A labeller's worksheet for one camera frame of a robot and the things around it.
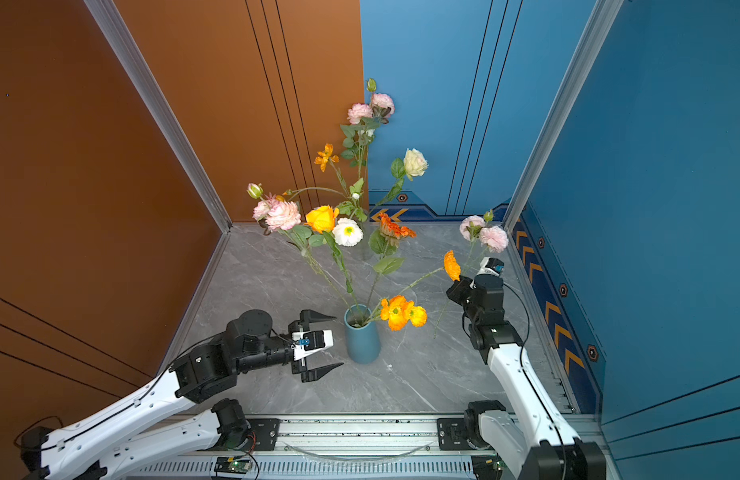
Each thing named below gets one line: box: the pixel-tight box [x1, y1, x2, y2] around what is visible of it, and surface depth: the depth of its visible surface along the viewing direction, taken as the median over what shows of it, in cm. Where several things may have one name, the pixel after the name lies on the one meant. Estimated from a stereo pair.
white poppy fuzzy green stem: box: [332, 178, 367, 247], surface depth 63 cm
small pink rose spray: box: [246, 183, 350, 304], surface depth 63 cm
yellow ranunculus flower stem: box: [304, 205, 353, 301], surface depth 62 cm
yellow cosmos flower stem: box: [282, 143, 351, 207], surface depth 87 cm
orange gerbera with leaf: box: [368, 212, 417, 303], surface depth 68 cm
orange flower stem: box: [365, 250, 462, 331], surface depth 56 cm
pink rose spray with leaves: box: [339, 78, 395, 198], surface depth 87 cm
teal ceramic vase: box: [344, 304, 381, 365], surface depth 74 cm
